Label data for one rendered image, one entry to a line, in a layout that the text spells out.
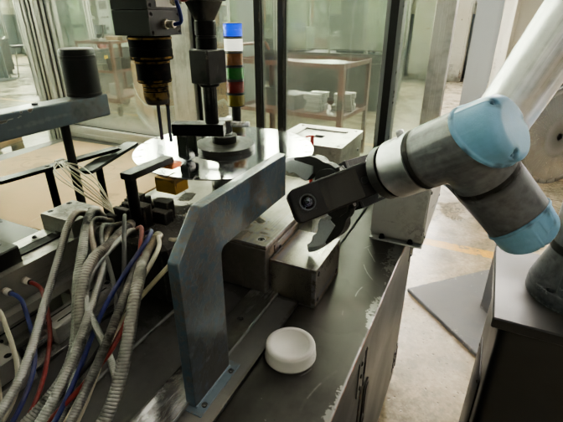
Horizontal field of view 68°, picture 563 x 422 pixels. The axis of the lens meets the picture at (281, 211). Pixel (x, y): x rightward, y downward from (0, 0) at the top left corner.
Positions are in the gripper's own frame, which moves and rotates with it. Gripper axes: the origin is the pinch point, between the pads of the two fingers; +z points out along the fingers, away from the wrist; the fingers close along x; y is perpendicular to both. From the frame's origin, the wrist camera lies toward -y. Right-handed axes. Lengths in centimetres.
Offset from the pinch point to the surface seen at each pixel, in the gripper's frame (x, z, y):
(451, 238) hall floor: -47, 84, 175
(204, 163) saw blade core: 12.1, 7.6, -7.6
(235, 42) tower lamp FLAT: 40.8, 20.4, 18.8
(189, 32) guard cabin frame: 59, 47, 26
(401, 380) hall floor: -70, 52, 63
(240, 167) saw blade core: 9.2, 3.0, -4.2
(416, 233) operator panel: -13.2, -2.1, 26.9
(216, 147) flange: 14.8, 9.7, -2.8
